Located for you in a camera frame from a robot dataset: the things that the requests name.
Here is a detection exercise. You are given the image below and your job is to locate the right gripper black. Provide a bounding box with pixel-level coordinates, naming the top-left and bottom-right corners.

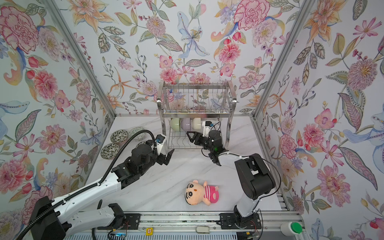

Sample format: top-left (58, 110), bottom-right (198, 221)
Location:
top-left (187, 131), bottom-right (215, 155)

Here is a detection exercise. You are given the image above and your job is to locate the cream bowl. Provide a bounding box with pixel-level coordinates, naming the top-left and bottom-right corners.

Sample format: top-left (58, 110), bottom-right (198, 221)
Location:
top-left (192, 118), bottom-right (202, 131)

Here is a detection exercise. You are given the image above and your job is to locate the lilac purple bowl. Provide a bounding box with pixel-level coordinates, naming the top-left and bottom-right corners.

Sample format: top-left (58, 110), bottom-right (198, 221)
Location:
top-left (181, 118), bottom-right (192, 132)

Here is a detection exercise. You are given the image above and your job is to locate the light green bowl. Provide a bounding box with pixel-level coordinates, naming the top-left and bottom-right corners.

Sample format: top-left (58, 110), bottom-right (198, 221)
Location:
top-left (170, 118), bottom-right (181, 132)

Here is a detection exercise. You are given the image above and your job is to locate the steel two-tier dish rack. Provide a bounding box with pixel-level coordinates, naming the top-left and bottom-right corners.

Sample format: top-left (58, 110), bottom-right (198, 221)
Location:
top-left (156, 81), bottom-right (237, 149)

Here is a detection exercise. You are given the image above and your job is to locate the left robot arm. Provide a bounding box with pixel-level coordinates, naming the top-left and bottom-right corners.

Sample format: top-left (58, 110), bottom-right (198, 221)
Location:
top-left (29, 144), bottom-right (174, 240)

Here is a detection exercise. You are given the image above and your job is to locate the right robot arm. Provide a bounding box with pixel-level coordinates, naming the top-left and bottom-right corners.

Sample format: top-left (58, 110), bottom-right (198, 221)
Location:
top-left (186, 130), bottom-right (276, 229)

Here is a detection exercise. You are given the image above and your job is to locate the dark patterned bowl centre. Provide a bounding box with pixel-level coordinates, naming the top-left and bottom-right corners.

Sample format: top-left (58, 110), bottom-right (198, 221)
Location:
top-left (136, 141), bottom-right (146, 149)

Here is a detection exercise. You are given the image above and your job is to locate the pale green patterned bowl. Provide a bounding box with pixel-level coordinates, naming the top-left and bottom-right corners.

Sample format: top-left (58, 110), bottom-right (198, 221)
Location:
top-left (129, 127), bottom-right (146, 141)

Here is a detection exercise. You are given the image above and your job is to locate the cartoon boy plush doll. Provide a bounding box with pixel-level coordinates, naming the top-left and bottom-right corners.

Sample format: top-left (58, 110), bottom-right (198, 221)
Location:
top-left (184, 180), bottom-right (220, 206)

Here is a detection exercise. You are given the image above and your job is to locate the dark patterned bowl back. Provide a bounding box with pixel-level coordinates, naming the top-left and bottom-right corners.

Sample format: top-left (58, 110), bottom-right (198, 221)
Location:
top-left (110, 130), bottom-right (129, 145)

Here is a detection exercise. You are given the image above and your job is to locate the dark patterned bowl front-left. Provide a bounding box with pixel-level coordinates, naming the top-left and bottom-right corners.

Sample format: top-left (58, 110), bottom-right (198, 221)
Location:
top-left (100, 143), bottom-right (120, 160)

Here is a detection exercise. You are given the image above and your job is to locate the green emergency button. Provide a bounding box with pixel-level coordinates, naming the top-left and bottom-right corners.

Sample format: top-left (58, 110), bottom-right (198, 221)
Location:
top-left (280, 222), bottom-right (303, 237)

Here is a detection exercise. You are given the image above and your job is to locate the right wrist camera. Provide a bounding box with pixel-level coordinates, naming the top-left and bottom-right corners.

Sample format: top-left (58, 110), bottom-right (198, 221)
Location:
top-left (202, 121), bottom-right (213, 137)

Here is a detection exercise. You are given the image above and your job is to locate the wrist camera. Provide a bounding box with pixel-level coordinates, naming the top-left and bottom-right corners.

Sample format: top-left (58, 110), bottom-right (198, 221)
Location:
top-left (202, 121), bottom-right (213, 137)
top-left (155, 134), bottom-right (168, 155)

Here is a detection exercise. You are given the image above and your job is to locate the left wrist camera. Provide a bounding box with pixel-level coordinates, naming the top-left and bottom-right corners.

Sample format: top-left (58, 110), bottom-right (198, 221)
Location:
top-left (155, 134), bottom-right (168, 155)

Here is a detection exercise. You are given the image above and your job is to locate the yellow sticker on rail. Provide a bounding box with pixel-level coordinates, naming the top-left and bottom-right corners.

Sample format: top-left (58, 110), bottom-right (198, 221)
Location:
top-left (146, 228), bottom-right (154, 236)

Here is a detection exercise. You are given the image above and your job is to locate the grey clip on rail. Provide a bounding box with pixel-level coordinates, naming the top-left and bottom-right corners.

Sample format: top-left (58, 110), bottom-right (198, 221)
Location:
top-left (196, 226), bottom-right (210, 234)

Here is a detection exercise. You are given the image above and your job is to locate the black corrugated cable conduit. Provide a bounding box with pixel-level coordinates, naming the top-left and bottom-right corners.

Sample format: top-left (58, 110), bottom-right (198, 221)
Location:
top-left (16, 129), bottom-right (157, 240)

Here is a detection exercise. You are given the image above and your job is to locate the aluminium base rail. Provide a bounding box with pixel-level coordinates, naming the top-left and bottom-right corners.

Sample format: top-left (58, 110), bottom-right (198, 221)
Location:
top-left (58, 210), bottom-right (304, 236)

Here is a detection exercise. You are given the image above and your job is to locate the right aluminium corner post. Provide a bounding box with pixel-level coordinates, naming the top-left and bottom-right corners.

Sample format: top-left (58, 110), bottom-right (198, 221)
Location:
top-left (253, 0), bottom-right (314, 120)

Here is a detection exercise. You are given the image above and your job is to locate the aluminium corner post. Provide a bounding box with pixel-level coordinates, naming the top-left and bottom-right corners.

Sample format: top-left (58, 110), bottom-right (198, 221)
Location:
top-left (253, 0), bottom-right (314, 120)
top-left (42, 0), bottom-right (117, 120)

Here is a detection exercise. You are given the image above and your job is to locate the left aluminium corner post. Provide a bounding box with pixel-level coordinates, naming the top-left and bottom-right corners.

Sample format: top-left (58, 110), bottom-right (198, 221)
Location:
top-left (42, 0), bottom-right (117, 120)

